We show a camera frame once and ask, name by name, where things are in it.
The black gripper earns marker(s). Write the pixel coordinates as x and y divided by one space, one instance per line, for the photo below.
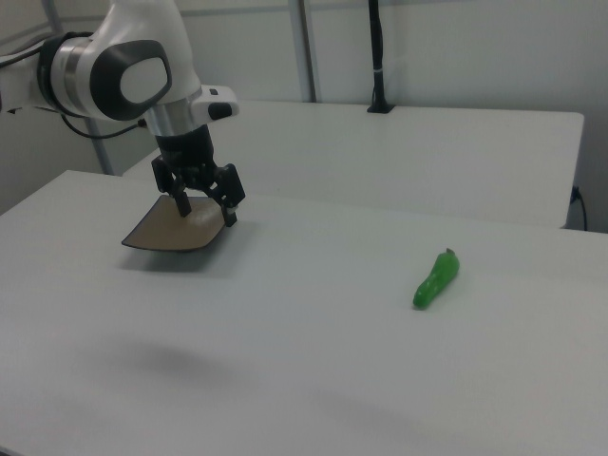
187 149

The green chili pepper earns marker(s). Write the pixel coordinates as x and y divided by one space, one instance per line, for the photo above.
434 282

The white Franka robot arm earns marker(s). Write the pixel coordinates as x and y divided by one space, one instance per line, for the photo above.
142 38

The square brown ceramic plate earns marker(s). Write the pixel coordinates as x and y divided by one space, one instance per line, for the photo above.
166 233

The black pole with base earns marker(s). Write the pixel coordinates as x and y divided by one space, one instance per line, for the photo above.
378 47

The grey partition frame post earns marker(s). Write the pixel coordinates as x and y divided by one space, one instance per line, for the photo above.
105 152
306 52

